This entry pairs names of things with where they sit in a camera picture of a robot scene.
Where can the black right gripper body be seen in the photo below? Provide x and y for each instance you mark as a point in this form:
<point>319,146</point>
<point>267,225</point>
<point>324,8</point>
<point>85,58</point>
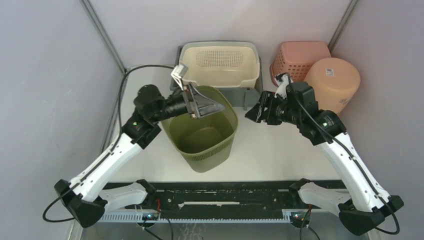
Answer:
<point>279,112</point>

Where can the left aluminium frame post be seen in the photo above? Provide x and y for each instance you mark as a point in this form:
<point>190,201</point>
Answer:
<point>94,18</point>

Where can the aluminium front rail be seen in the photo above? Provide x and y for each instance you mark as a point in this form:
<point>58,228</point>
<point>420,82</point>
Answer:
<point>145,214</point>

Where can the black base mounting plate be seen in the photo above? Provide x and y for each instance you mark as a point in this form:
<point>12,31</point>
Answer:
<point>222,201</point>

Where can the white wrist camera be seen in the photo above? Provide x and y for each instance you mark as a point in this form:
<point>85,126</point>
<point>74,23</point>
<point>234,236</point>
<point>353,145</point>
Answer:
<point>178,73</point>
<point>282,80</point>

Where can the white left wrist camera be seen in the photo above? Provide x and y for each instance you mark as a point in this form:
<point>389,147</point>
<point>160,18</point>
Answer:
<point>178,73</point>

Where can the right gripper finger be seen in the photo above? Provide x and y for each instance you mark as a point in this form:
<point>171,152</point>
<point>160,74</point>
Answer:
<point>258,114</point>
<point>266,98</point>

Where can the aluminium frame post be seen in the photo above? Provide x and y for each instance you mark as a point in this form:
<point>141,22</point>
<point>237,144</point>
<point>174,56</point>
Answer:
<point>342,24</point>
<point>94,18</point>

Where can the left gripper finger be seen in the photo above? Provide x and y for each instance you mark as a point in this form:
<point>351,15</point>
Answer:
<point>197,97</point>
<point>204,108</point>

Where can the right aluminium frame post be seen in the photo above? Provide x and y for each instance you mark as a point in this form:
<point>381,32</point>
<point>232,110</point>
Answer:
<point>342,24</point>

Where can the green perforated waste bin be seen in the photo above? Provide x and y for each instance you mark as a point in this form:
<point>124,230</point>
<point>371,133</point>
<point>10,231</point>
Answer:
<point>206,142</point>

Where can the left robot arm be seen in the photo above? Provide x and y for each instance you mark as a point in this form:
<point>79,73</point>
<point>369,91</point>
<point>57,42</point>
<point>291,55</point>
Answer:
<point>84,196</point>

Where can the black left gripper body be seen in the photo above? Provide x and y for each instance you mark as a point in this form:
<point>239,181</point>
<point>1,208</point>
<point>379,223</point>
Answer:
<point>172,107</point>

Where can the grey plastic storage bin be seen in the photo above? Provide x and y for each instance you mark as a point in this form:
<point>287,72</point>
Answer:
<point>245,94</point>

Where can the cream perforated plastic basket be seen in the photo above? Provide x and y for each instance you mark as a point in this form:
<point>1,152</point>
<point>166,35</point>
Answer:
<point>218,66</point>

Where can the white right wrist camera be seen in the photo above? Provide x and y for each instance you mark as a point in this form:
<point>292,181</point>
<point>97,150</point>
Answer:
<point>282,80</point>

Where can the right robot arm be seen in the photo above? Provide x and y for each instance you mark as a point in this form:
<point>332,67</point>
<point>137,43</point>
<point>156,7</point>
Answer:
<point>366,204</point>

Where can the pink perforated plastic basket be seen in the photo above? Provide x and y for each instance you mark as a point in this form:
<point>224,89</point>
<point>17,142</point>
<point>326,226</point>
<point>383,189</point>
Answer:
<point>296,58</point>

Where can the orange plastic bucket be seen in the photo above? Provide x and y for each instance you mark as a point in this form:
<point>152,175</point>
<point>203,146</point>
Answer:
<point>335,81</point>

